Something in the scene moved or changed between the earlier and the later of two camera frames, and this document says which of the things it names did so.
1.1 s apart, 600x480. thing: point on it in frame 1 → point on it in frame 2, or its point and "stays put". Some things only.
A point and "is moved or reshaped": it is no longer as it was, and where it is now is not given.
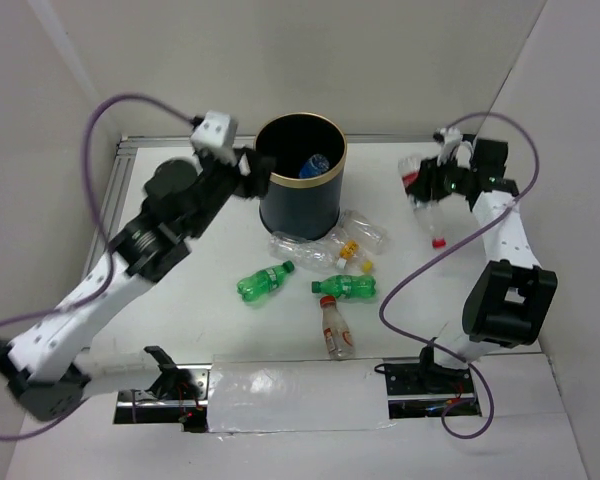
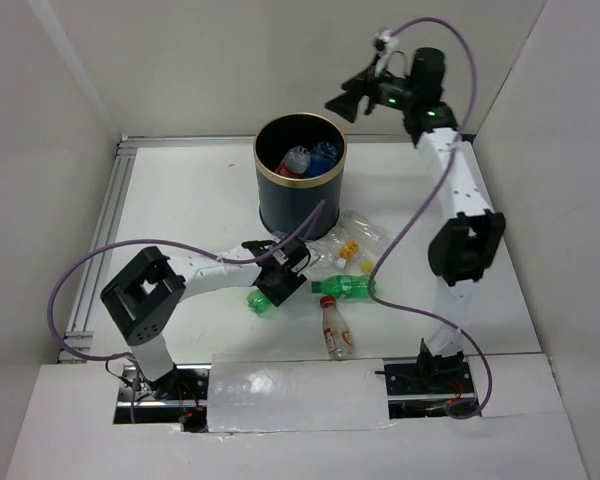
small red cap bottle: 339,338 stays put
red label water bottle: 429,214 → 295,162
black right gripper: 426,181 → 346,105
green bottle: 346,286 stays put
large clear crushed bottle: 365,232 stays put
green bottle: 263,282 is moved or reshaped
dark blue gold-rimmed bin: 308,150 stays put
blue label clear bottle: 317,164 is moved or reshaped
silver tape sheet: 295,392 stays put
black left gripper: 250,185 → 278,295
